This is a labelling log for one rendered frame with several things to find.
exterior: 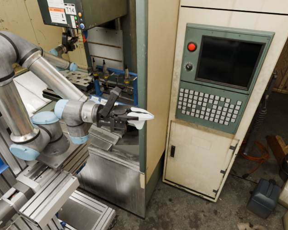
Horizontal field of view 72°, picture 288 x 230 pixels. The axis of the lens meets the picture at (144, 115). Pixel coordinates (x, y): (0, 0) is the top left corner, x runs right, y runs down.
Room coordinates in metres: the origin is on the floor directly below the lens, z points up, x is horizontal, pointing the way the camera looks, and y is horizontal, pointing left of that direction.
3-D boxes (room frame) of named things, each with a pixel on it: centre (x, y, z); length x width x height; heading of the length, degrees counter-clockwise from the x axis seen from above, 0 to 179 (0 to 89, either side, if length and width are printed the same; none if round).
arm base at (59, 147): (0.78, 0.50, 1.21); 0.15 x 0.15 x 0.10
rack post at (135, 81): (1.57, 0.08, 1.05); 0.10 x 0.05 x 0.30; 155
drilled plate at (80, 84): (1.94, 0.67, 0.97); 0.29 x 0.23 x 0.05; 65
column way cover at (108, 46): (2.32, 0.46, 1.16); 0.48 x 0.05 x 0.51; 65
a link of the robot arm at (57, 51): (1.65, 0.75, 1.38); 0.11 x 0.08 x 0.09; 159
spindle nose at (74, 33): (1.92, 0.65, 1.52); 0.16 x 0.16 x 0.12
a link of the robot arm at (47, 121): (0.78, 0.50, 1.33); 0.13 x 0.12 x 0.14; 169
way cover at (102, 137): (1.47, 0.64, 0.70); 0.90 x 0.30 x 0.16; 65
